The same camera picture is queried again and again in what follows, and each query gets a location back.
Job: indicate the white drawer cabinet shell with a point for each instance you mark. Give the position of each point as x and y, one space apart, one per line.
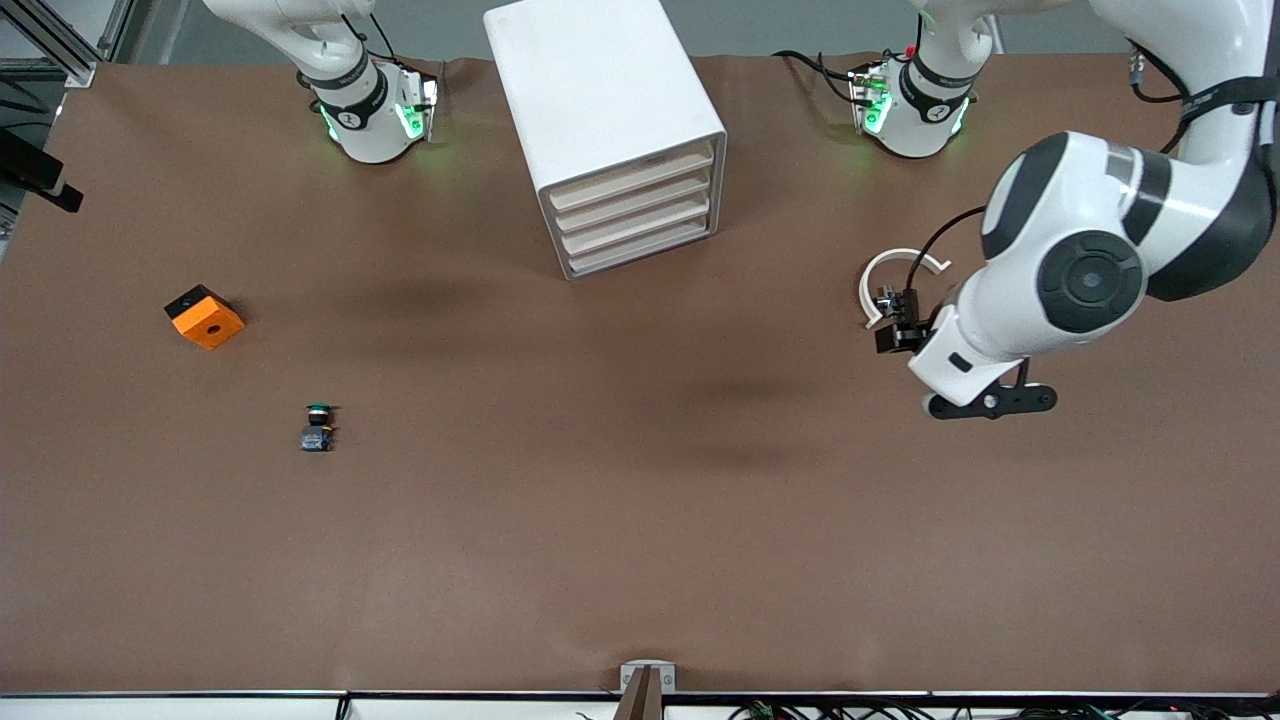
590 80

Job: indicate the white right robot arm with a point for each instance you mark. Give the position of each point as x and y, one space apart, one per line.
350 130

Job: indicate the grey bracket with brown post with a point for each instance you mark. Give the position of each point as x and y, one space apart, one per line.
645 700

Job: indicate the aluminium frame profile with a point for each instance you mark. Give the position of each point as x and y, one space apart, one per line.
78 70

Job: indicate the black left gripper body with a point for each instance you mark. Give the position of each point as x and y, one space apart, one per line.
912 322

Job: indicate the small dark brown component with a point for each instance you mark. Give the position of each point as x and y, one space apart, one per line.
908 303

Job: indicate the white curved plastic part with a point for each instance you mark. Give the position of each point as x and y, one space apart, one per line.
885 258

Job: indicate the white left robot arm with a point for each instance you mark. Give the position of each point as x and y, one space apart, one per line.
1090 180

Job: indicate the green push button switch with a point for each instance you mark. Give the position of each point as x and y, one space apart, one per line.
316 438

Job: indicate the large table cover sheet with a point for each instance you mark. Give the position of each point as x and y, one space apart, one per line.
640 500

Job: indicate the cream cabinet drawer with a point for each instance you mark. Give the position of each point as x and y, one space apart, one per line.
632 224
630 177
636 247
630 201

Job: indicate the orange box with hole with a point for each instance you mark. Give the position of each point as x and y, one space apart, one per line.
210 325

